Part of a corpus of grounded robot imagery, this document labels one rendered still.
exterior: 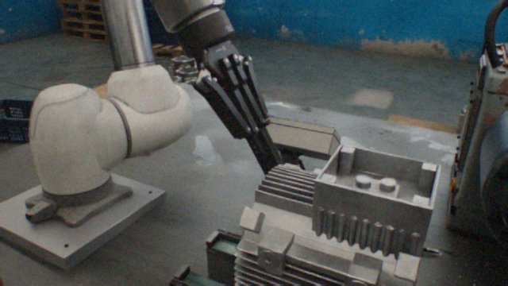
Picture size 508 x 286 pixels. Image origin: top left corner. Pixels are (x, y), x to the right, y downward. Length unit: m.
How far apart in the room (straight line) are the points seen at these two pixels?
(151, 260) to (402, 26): 5.59
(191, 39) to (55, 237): 0.56
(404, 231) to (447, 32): 5.71
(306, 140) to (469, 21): 5.42
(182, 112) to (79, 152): 0.27
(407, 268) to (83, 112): 0.70
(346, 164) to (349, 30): 5.86
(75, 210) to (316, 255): 0.64
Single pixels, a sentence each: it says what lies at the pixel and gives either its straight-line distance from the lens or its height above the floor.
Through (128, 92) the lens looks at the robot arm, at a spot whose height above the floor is 1.07.
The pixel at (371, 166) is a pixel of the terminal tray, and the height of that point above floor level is 1.12.
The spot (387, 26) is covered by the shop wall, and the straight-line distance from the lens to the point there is 6.20.
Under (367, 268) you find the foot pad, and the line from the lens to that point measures 0.44.
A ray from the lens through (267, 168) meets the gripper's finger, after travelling 0.58.
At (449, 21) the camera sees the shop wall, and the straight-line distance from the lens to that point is 6.08.
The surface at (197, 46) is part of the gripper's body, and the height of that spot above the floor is 1.25.
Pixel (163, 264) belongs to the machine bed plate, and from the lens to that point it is 0.86.
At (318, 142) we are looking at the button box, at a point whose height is 1.06.
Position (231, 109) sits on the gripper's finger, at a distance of 0.53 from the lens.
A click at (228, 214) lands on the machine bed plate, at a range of 0.97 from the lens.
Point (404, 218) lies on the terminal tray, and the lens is 0.43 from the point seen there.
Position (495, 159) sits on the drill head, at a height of 1.08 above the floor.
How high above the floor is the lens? 1.37
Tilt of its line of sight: 27 degrees down
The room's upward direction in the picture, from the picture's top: straight up
